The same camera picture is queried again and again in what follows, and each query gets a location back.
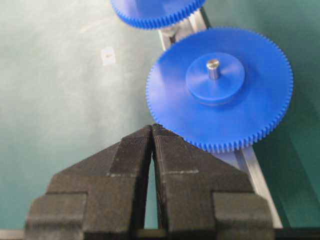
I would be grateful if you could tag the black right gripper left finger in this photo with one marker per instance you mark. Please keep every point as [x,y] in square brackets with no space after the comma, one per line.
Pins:
[102,197]

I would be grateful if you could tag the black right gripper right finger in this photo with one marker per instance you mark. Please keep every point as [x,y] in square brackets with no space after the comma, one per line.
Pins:
[200,197]

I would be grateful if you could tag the small blue gear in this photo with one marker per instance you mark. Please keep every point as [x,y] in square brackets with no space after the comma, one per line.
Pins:
[154,14]

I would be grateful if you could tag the large blue gear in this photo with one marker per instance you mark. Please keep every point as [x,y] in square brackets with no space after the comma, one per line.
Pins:
[247,101]

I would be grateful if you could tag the steel shaft under large gear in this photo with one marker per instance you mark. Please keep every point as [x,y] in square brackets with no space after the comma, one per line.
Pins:
[213,69]

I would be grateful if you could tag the aluminium extrusion rail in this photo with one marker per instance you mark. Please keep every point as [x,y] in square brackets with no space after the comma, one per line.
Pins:
[243,159]

